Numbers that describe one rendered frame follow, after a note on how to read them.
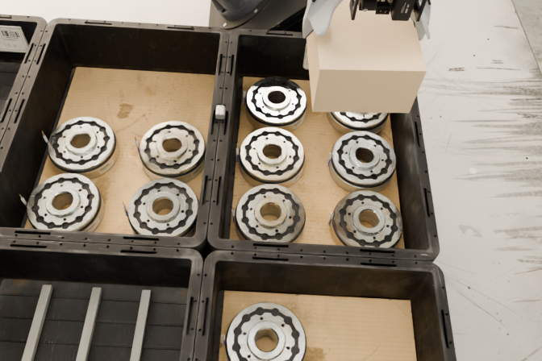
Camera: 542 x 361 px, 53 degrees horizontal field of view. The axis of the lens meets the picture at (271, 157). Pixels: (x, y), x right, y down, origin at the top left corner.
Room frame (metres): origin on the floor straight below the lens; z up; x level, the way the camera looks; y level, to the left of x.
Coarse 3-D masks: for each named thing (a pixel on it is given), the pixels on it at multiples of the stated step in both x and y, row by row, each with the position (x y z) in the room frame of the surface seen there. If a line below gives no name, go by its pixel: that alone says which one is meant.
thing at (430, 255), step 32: (256, 32) 0.67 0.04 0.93; (288, 32) 0.68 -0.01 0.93; (224, 96) 0.53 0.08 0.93; (416, 96) 0.56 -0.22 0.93; (224, 128) 0.48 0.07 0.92; (416, 128) 0.51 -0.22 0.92; (224, 160) 0.41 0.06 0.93; (416, 160) 0.44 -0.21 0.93; (352, 256) 0.28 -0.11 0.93; (384, 256) 0.29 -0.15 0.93; (416, 256) 0.29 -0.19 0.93
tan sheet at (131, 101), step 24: (96, 72) 0.64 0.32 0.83; (120, 72) 0.65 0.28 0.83; (144, 72) 0.65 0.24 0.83; (72, 96) 0.58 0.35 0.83; (96, 96) 0.59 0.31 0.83; (120, 96) 0.59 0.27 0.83; (144, 96) 0.60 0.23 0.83; (168, 96) 0.60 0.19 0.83; (192, 96) 0.60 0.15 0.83; (120, 120) 0.54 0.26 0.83; (144, 120) 0.54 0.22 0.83; (168, 120) 0.55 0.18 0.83; (192, 120) 0.55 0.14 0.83; (120, 144) 0.49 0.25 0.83; (48, 168) 0.43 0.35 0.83; (120, 168) 0.44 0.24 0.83; (120, 192) 0.40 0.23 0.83; (120, 216) 0.36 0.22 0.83
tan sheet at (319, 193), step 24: (240, 120) 0.56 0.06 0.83; (312, 120) 0.57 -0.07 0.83; (240, 144) 0.51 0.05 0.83; (312, 144) 0.52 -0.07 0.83; (312, 168) 0.47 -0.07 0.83; (240, 192) 0.42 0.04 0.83; (312, 192) 0.43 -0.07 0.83; (336, 192) 0.43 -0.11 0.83; (384, 192) 0.44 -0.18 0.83; (264, 216) 0.38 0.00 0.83; (312, 216) 0.39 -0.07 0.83; (312, 240) 0.35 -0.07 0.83
